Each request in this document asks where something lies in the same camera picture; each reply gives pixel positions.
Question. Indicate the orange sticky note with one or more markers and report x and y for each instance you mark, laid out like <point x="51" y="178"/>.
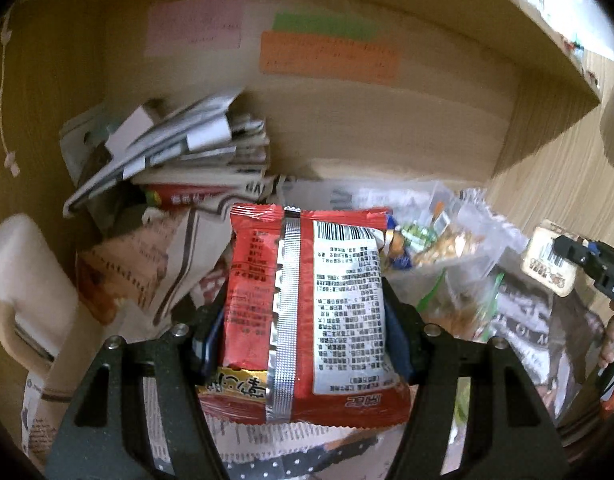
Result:
<point x="332" y="57"/>

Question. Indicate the blue orange snack packet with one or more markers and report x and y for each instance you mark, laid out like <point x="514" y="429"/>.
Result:
<point x="399" y="247"/>

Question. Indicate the person's right hand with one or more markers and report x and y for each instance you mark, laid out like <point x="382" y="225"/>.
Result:
<point x="608" y="342"/>

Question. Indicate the beige snack box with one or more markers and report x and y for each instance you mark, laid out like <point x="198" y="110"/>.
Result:
<point x="542" y="260"/>

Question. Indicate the pink sticky note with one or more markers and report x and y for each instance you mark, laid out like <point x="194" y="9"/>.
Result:
<point x="194" y="25"/>

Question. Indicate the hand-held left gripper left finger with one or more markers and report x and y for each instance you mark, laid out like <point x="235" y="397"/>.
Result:
<point x="209" y="347"/>

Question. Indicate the red snack packet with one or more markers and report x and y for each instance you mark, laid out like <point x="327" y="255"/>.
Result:
<point x="337" y="310"/>

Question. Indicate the wooden shelf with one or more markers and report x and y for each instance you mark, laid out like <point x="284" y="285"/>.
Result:
<point x="562" y="75"/>

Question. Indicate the green-zip clear bag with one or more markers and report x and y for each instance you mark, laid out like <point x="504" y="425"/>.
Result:
<point x="437" y="310"/>

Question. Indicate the stack of books and magazines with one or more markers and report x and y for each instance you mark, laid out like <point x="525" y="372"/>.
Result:
<point x="187" y="150"/>

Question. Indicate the brown printed paper bag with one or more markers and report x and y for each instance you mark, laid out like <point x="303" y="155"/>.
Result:
<point x="137" y="260"/>

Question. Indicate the clear cracker snack bag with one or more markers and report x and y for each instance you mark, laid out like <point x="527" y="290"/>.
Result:
<point x="452" y="247"/>

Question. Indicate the green sticky note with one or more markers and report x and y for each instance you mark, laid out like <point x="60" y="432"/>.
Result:
<point x="327" y="25"/>

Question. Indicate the dark polka dot cloth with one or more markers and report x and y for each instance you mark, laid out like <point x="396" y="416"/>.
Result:
<point x="297" y="462"/>

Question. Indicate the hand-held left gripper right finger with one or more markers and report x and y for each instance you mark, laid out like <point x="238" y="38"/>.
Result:
<point x="399" y="345"/>

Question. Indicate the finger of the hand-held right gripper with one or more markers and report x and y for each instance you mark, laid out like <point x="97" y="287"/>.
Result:
<point x="574" y="250"/>

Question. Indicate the clear bag of snacks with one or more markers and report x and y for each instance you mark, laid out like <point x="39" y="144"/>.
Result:
<point x="432" y="285"/>

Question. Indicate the green peas packet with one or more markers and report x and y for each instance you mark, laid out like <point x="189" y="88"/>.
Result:
<point x="418" y="234"/>

